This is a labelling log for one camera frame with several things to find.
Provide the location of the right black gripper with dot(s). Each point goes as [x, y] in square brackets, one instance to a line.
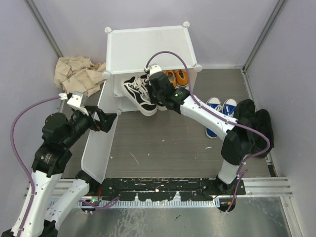
[154, 99]

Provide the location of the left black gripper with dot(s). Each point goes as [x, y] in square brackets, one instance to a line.
[105, 119]

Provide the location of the black white sneaker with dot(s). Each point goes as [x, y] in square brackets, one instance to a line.
[148, 84]
[136, 92]

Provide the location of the orange sneaker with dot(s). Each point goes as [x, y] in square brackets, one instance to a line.
[181, 78]
[171, 77]

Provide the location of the white cabinet door panel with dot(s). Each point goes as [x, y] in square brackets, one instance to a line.
[97, 151]

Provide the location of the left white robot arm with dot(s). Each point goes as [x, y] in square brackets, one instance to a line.
[59, 134]

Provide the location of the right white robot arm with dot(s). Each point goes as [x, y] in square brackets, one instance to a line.
[240, 140]

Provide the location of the white plastic shoe cabinet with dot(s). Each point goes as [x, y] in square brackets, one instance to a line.
[130, 50]

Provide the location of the black shoe inner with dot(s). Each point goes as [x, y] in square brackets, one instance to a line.
[245, 113]

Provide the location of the black shoe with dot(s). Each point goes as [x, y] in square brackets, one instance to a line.
[264, 126]
[245, 113]

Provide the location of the black shoe outer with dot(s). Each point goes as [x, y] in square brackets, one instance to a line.
[264, 126]

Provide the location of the beige crumpled cloth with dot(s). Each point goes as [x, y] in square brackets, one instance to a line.
[79, 74]

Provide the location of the blue sneaker right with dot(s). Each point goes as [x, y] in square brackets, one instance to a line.
[228, 108]

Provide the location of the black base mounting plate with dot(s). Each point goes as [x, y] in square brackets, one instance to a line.
[159, 189]

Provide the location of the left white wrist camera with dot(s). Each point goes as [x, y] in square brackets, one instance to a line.
[77, 102]

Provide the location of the white slotted cable duct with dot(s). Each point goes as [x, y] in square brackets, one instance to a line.
[175, 203]

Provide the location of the left aluminium corner post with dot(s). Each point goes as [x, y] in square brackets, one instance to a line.
[43, 27]

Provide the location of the aluminium corner post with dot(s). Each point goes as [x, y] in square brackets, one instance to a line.
[277, 9]
[43, 27]

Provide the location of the right aluminium corner post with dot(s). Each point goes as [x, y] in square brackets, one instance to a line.
[277, 9]

